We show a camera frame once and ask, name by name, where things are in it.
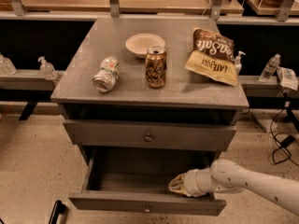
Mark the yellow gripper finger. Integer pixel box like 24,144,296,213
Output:
169,174,184,188
168,187,189,196

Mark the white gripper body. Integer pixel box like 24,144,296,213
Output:
182,168,214,197

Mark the grey drawer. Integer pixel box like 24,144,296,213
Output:
64,119,236,151
69,147,226,216

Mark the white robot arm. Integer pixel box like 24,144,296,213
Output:
168,159,299,215

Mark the grey top drawer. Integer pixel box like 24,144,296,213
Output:
64,119,236,151

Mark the grey drawer cabinet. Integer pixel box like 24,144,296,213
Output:
51,17,249,160

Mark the black object on floor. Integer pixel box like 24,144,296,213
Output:
49,200,66,224

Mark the white pump bottle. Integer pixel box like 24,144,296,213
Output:
235,50,246,75

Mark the brown yellow chip bag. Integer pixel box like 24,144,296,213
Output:
185,27,237,87

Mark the gold soda can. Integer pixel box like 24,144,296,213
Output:
145,46,167,89

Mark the clear water bottle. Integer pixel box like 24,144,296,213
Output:
259,54,280,82

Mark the crushed white soda can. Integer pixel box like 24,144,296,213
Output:
93,56,121,93

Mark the folded white cloth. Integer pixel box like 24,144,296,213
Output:
277,67,298,91

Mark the white paper bowl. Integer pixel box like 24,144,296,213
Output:
125,34,165,59

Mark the clear sanitizer bottle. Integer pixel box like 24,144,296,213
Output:
38,56,58,80

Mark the wooden back table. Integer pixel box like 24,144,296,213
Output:
21,0,211,15

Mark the black power cable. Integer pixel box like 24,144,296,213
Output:
269,100,299,167

